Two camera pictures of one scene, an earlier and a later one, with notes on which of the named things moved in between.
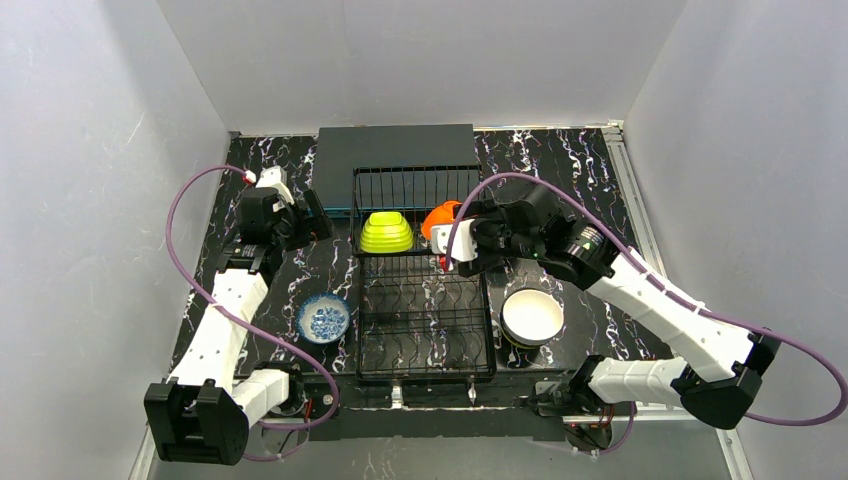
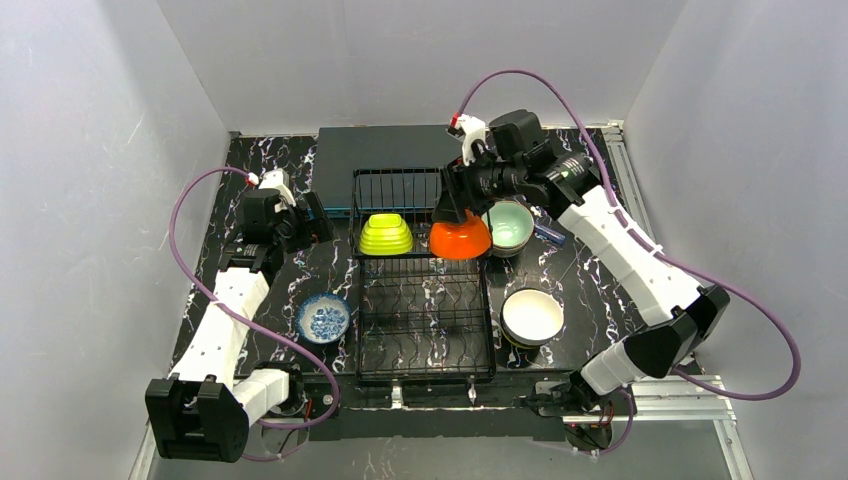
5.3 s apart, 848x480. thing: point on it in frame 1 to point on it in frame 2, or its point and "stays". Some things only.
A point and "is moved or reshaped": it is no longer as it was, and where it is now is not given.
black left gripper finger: x=318 y=224 stays
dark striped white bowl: x=530 y=318 stays
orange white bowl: x=439 y=214 is moved or reshaped
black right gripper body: x=483 y=241 to x=457 y=183
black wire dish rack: x=418 y=318 stays
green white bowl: x=386 y=232 stays
